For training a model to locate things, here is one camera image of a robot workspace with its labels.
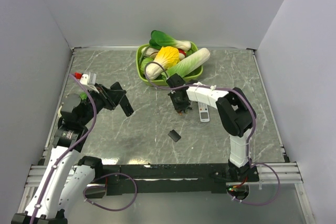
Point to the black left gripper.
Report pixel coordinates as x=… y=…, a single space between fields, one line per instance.
x=110 y=97

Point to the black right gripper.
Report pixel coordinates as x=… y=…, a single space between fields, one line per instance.
x=178 y=107

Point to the black remote control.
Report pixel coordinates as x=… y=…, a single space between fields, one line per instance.
x=126 y=106

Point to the black battery cover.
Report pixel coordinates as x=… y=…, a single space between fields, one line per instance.
x=173 y=134

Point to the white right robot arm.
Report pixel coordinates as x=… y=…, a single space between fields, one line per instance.
x=236 y=114

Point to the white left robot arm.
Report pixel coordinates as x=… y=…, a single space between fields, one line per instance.
x=55 y=194

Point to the white remote control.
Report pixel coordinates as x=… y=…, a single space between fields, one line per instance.
x=203 y=112

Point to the small green cabbage on table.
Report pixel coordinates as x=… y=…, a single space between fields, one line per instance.
x=83 y=95

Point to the long green napa cabbage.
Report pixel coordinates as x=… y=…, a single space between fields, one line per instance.
x=187 y=68

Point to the yellow napa cabbage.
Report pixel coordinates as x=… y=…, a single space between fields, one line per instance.
x=165 y=59

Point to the small green cabbage in basket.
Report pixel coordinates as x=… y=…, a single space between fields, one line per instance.
x=144 y=62

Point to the white radish in basket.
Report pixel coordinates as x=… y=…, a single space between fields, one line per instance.
x=149 y=52

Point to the dark green bok choy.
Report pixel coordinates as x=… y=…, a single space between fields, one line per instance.
x=160 y=39

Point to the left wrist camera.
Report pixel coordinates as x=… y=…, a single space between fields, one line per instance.
x=87 y=79

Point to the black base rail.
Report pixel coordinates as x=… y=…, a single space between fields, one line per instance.
x=168 y=178

